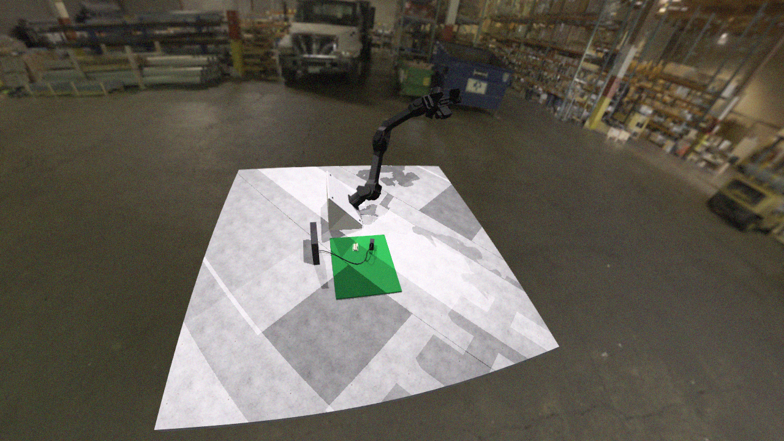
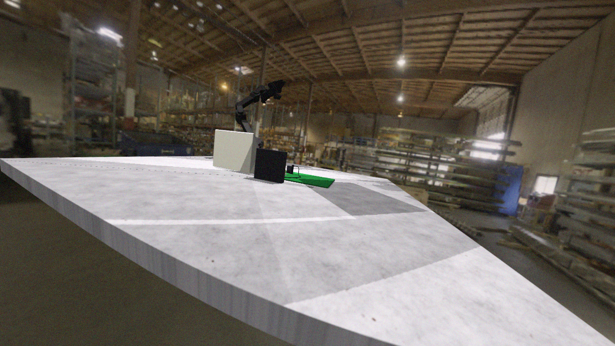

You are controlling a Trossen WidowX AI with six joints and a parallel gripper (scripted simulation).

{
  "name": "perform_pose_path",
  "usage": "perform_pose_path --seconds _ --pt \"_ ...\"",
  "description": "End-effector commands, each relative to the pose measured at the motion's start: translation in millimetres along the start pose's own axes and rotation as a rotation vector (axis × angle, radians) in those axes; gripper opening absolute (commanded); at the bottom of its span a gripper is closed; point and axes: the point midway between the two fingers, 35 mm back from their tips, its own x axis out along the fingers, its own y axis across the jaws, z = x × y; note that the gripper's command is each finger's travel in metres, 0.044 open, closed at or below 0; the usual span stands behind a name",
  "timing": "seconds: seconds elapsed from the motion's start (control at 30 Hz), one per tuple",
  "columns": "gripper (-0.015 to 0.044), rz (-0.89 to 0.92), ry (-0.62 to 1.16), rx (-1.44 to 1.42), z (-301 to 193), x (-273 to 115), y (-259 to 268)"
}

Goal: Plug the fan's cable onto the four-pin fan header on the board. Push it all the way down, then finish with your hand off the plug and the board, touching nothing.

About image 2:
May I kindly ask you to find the green circuit board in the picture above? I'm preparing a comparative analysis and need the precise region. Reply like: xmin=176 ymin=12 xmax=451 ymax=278
xmin=284 ymin=171 xmax=335 ymax=188

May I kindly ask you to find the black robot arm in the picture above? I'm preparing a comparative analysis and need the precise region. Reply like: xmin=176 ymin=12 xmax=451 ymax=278
xmin=235 ymin=85 xmax=282 ymax=148

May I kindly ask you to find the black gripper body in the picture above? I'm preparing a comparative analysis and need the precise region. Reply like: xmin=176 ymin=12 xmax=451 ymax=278
xmin=265 ymin=82 xmax=281 ymax=97

